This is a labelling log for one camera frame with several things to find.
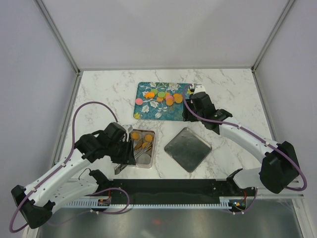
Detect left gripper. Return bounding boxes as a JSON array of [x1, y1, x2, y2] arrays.
[[106, 138, 136, 166]]

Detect metal tongs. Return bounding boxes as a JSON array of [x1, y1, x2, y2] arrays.
[[114, 139, 153, 175]]

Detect orange cookie small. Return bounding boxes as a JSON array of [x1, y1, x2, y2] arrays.
[[131, 132, 139, 140]]

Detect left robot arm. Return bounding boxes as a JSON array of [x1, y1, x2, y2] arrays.
[[11, 122, 136, 229]]

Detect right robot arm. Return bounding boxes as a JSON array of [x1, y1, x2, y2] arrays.
[[183, 92, 300, 196]]

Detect orange cookie stack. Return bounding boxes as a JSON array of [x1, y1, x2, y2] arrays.
[[173, 94, 183, 104]]

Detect square cookie tin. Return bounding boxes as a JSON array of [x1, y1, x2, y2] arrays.
[[113, 127, 156, 170]]

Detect square metal tin lid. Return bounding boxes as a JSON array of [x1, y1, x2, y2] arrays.
[[164, 127, 212, 173]]

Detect green cookie right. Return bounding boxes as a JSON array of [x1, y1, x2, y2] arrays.
[[157, 91, 165, 98]]

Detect green cookie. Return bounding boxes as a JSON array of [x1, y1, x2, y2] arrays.
[[151, 89, 158, 95], [157, 91, 165, 98]]

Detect teal floral tray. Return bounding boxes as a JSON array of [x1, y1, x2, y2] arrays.
[[133, 82, 193, 121]]

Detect green cookie left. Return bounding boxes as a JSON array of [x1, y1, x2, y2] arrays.
[[151, 89, 158, 95]]

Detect orange flower cookie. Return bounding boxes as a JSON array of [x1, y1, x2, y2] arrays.
[[145, 92, 155, 99]]

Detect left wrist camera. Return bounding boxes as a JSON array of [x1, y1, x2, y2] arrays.
[[123, 124, 133, 141]]

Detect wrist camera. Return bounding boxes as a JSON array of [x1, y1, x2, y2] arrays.
[[123, 124, 133, 141], [190, 84, 206, 94]]

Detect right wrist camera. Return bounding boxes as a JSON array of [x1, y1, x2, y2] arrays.
[[190, 84, 206, 94]]

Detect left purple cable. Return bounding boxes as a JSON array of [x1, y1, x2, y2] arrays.
[[9, 101, 119, 234]]

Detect purple cable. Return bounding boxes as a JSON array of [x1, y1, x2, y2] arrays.
[[182, 84, 308, 192], [9, 101, 119, 234]]

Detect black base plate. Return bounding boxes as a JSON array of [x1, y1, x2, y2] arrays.
[[98, 179, 255, 204]]

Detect white cable duct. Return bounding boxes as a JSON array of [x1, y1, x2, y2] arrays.
[[63, 197, 242, 209]]

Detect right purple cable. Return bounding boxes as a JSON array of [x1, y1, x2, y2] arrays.
[[182, 84, 308, 192]]

